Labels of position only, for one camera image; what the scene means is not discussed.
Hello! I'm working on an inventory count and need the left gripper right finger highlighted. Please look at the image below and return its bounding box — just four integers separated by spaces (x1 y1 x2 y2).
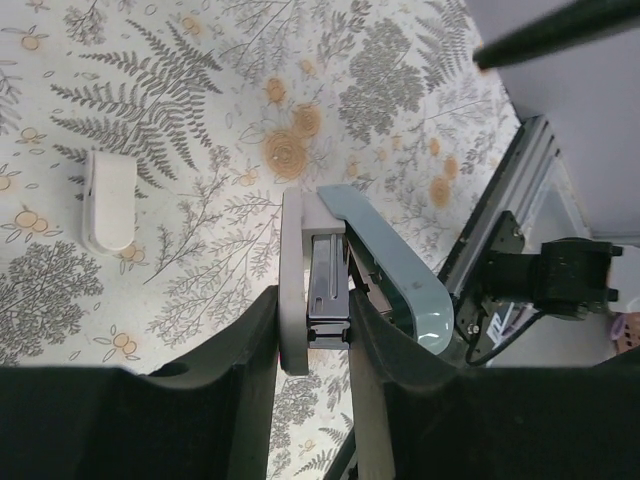
349 290 639 479

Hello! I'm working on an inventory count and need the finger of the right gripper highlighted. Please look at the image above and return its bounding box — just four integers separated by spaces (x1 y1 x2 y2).
472 0 639 70

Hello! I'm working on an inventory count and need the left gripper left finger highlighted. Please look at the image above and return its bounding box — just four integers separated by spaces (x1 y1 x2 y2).
1 286 278 479

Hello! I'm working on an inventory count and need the light blue stapler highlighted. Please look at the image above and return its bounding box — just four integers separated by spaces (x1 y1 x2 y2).
278 184 455 376

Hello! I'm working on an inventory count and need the small white stapler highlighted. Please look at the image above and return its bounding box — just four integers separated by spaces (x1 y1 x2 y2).
82 150 138 255

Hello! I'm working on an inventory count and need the floral table mat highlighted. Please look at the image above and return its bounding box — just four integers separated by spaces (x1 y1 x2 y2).
1 1 519 373

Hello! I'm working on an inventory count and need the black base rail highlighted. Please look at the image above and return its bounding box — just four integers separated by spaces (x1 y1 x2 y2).
324 114 621 480

